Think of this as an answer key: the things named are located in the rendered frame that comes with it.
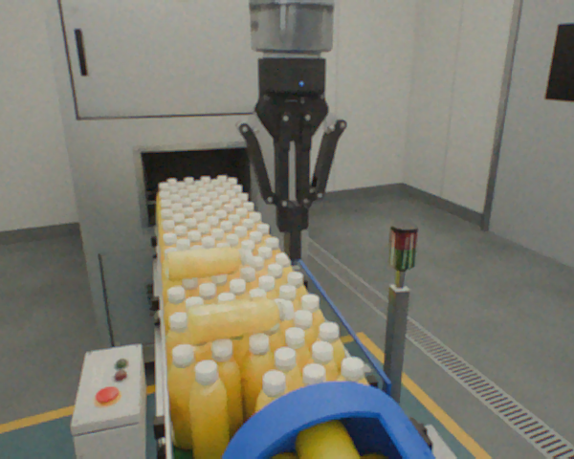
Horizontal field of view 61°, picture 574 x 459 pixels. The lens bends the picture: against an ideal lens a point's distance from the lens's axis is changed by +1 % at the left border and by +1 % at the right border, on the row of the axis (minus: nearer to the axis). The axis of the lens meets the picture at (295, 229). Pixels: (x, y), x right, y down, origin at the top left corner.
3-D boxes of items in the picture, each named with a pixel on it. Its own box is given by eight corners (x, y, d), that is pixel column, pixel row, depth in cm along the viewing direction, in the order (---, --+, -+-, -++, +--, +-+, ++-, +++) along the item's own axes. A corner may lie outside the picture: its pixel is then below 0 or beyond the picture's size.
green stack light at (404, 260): (395, 272, 111) (396, 251, 110) (383, 260, 117) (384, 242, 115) (420, 268, 113) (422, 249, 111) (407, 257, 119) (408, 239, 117)
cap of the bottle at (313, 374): (306, 386, 84) (306, 378, 83) (300, 373, 87) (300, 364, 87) (327, 383, 85) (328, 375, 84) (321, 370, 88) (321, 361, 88)
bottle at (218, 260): (165, 251, 121) (241, 243, 126) (168, 279, 122) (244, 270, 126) (165, 252, 114) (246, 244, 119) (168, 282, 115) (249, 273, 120)
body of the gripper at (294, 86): (318, 54, 57) (316, 134, 60) (247, 54, 55) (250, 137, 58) (341, 55, 50) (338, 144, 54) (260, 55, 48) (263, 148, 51)
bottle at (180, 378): (215, 438, 98) (209, 358, 91) (183, 457, 94) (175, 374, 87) (197, 419, 103) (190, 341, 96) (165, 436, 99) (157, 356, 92)
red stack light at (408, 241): (396, 251, 110) (398, 235, 108) (384, 241, 115) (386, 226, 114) (422, 249, 111) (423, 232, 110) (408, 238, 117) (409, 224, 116)
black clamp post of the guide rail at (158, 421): (156, 460, 93) (152, 426, 90) (156, 448, 96) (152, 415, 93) (168, 457, 94) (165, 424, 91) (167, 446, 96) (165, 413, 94)
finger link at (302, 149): (291, 108, 57) (302, 107, 57) (293, 199, 60) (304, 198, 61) (300, 112, 53) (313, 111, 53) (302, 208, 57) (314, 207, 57)
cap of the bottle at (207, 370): (217, 381, 85) (216, 372, 85) (194, 382, 85) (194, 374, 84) (217, 367, 89) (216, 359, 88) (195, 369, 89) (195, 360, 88)
